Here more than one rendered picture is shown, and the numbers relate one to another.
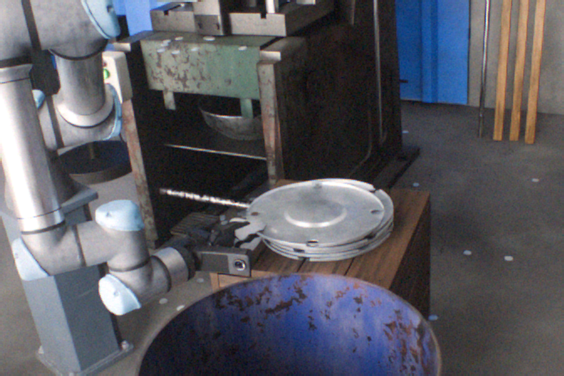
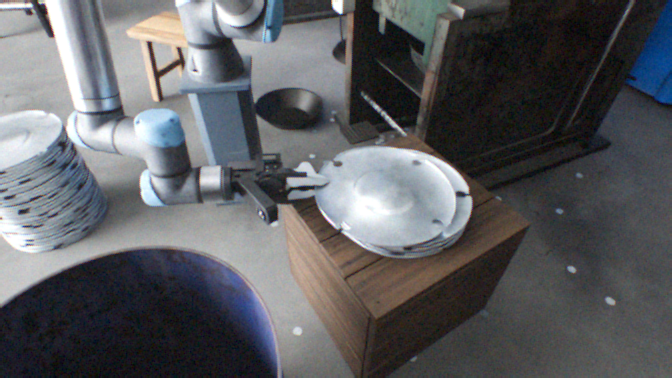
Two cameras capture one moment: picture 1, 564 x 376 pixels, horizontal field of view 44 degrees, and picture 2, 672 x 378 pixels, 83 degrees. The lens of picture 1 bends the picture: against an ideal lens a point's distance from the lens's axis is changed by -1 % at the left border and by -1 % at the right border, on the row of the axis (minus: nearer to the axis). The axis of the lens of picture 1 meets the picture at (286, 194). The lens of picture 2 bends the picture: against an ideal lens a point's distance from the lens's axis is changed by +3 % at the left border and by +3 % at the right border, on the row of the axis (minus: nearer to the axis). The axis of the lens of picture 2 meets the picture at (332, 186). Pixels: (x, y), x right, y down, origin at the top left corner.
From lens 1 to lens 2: 87 cm
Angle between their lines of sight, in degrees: 33
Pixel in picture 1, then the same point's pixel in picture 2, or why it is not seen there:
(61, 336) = not seen: hidden behind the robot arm
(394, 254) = (421, 279)
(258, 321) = (214, 285)
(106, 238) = (134, 142)
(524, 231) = (654, 282)
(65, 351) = not seen: hidden behind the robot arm
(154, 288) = (181, 198)
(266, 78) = (440, 33)
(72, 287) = (223, 145)
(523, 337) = not seen: outside the picture
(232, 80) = (424, 24)
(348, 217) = (406, 215)
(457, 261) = (554, 272)
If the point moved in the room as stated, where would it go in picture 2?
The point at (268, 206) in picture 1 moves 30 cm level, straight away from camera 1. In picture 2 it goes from (356, 161) to (411, 102)
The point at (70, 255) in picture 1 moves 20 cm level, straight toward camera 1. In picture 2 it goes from (105, 143) to (10, 225)
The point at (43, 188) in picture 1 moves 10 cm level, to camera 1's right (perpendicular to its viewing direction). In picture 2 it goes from (82, 74) to (118, 92)
